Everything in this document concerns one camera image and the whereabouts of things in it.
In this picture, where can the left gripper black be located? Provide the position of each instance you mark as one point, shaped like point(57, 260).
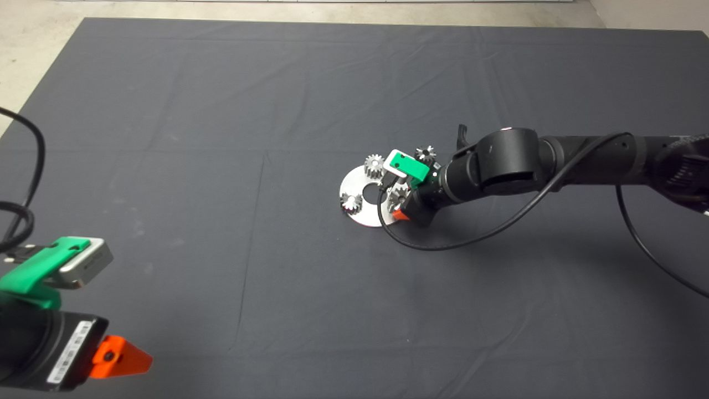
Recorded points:
point(72, 349)

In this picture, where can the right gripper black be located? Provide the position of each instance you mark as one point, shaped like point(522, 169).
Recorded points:
point(429, 202)

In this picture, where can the large dark steel gear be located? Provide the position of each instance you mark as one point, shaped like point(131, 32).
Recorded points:
point(397, 197)

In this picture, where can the small dark steel gear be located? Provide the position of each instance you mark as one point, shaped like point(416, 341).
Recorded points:
point(425, 153)

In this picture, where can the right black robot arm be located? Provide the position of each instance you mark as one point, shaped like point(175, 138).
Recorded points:
point(598, 160)

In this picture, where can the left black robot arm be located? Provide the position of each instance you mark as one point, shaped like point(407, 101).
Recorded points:
point(16, 338)

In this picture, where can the round metal plate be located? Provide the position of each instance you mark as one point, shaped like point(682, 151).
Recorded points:
point(354, 183)

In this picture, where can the dark grey table cloth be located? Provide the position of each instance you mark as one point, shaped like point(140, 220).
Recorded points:
point(221, 111)

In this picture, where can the right green camera mount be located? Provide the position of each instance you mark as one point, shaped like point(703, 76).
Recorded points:
point(410, 168)

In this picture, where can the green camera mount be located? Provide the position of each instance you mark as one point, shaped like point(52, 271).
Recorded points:
point(33, 271)
point(410, 168)

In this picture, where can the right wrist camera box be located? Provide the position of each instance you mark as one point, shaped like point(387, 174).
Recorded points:
point(393, 153)

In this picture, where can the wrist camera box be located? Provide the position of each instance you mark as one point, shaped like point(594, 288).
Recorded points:
point(393, 153)
point(88, 263)

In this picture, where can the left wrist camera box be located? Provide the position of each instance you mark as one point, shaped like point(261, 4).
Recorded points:
point(88, 263)

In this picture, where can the left green camera mount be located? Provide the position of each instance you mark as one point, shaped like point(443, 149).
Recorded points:
point(33, 271)

